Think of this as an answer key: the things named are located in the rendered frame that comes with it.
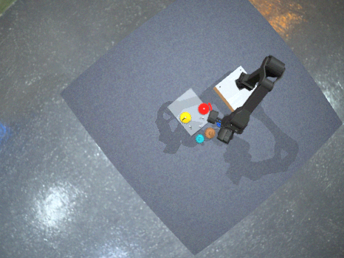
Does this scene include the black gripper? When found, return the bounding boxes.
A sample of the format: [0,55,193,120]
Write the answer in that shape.
[207,109,229,125]

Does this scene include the yellow gear with black stripe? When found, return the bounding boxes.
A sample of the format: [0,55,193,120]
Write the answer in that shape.
[180,112,191,123]

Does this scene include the red gear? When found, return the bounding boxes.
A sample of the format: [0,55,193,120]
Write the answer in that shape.
[199,103,209,114]

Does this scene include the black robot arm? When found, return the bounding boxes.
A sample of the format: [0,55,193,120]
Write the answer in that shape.
[217,55,286,144]

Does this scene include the cyan gear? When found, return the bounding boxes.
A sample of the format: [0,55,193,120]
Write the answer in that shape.
[195,134,205,144]

